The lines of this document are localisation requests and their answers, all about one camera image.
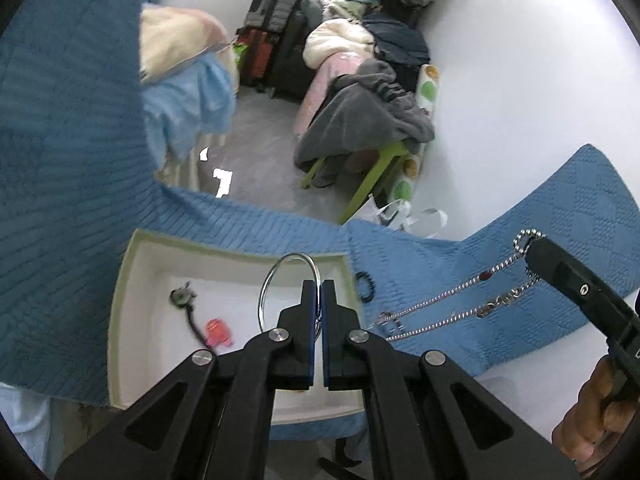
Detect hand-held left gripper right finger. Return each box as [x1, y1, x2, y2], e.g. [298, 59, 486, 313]
[322, 280, 587, 480]

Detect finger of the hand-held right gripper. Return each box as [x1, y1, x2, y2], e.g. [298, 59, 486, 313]
[524, 235, 640, 348]

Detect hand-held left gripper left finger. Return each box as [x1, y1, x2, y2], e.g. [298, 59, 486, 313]
[52, 280, 322, 480]

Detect silver bangle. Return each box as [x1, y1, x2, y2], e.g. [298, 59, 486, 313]
[259, 252, 321, 341]

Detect pink charm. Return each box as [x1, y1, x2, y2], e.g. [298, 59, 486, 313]
[204, 317, 233, 348]

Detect silver chain with orange gourd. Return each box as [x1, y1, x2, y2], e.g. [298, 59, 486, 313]
[370, 229, 546, 343]

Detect dark cord with owl charm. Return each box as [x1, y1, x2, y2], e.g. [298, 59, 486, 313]
[169, 282, 208, 346]

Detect light green cardboard box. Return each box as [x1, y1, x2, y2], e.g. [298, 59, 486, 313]
[107, 229, 366, 423]

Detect person's right hand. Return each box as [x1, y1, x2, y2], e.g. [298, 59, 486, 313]
[551, 354, 640, 467]

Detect green stool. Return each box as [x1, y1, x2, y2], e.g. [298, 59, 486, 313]
[300, 140, 408, 226]

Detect grey blanket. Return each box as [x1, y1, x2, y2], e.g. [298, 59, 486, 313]
[295, 58, 436, 171]

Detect pink blanket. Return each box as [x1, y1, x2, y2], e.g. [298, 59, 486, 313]
[294, 52, 366, 136]

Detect rolled mat with green dots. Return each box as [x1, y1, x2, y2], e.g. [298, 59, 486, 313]
[392, 64, 441, 206]

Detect light blue bedsheet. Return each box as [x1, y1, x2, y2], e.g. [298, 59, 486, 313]
[142, 55, 238, 161]

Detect blue textured sofa cover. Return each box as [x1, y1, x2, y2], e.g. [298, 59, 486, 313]
[0, 0, 640, 441]

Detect black suitcase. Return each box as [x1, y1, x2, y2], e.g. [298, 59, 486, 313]
[270, 7, 313, 101]

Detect red suitcase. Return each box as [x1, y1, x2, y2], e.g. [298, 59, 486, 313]
[239, 29, 278, 86]

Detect cream duvet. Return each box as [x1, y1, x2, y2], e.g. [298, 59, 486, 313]
[304, 20, 376, 68]

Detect dark navy clothing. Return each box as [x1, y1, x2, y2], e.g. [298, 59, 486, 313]
[362, 12, 431, 91]

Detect light blue floral cloth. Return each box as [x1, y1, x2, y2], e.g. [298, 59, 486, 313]
[0, 382, 51, 476]

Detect cream pillow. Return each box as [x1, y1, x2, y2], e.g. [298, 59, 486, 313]
[139, 5, 236, 83]

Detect grey hard suitcase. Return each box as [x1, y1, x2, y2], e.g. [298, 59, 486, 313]
[245, 0, 306, 31]

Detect black bead bracelet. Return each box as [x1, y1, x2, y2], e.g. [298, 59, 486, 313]
[354, 271, 376, 305]

